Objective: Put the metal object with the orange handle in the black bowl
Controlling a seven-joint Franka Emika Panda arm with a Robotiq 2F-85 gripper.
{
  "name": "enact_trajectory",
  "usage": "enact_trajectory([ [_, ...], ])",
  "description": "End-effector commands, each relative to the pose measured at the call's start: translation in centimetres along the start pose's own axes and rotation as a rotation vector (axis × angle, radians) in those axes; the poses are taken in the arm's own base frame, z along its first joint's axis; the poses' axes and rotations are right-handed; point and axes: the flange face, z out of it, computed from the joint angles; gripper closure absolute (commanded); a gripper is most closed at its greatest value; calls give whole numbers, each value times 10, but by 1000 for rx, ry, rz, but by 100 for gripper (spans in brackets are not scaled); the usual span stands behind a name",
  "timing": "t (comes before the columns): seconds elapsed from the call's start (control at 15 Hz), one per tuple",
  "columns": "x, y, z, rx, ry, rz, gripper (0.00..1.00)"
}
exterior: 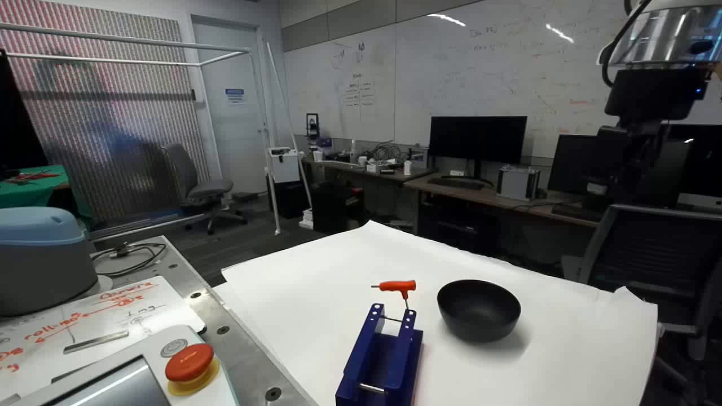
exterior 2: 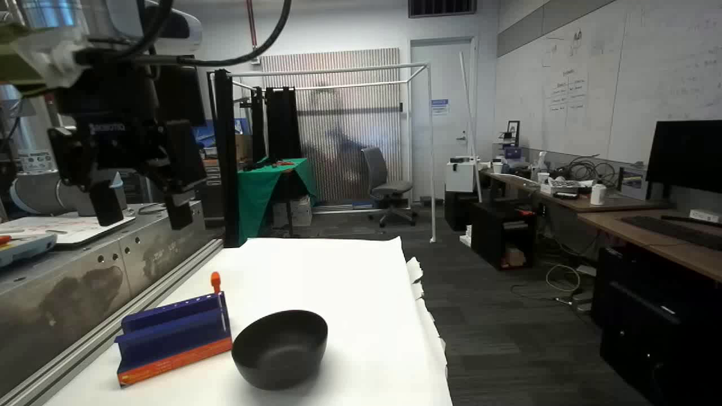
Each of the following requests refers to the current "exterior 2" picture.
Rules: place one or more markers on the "green cloth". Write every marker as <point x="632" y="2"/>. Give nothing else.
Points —
<point x="260" y="188"/>

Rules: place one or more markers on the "white box device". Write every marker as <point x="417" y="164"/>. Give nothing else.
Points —
<point x="461" y="175"/>

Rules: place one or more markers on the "black low shelf unit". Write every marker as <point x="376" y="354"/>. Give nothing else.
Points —
<point x="500" y="234"/>

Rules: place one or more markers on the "long cluttered wooden desk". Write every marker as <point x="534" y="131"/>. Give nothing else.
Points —
<point x="526" y="188"/>

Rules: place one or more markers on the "black upright post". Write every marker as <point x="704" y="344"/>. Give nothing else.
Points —
<point x="227" y="165"/>

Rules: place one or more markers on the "wooden desk with keyboard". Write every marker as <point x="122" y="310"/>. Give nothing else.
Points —
<point x="663" y="244"/>

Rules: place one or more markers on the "aluminium profile rail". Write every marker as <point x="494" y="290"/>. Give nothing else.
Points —
<point x="114" y="324"/>

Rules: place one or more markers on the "white tube frame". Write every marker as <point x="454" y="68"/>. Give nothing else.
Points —
<point x="429" y="149"/>

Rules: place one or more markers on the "red object at edge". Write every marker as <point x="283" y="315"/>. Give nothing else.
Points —
<point x="174" y="340"/>

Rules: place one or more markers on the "wall whiteboard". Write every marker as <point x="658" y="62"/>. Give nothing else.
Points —
<point x="600" y="75"/>

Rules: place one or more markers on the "grey office chair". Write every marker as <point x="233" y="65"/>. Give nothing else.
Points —
<point x="384" y="184"/>

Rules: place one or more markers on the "black under-desk cabinet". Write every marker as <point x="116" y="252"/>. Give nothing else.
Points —
<point x="663" y="329"/>

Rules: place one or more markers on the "black bowl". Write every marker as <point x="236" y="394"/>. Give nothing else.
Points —
<point x="281" y="351"/>

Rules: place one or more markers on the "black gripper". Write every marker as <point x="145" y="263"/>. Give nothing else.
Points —
<point x="127" y="128"/>

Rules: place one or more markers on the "black upright panels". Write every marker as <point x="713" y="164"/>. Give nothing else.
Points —
<point x="283" y="124"/>

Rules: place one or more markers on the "white door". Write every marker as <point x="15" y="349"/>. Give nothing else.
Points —
<point x="443" y="90"/>

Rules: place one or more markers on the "ceiling air vent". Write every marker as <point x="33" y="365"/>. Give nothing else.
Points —
<point x="443" y="7"/>

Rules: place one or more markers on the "white table cloth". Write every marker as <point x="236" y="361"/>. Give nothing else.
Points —
<point x="362" y="301"/>

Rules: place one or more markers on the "white cup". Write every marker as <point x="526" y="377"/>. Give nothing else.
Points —
<point x="598" y="194"/>

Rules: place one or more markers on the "silver Franka robot arm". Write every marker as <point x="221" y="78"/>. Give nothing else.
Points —
<point x="45" y="25"/>

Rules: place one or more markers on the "orange block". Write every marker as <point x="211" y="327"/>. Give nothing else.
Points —
<point x="216" y="283"/>

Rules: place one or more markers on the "black computer monitor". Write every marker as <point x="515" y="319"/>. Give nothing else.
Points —
<point x="688" y="155"/>

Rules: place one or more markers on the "black keyboard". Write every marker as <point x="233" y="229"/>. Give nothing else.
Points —
<point x="678" y="229"/>

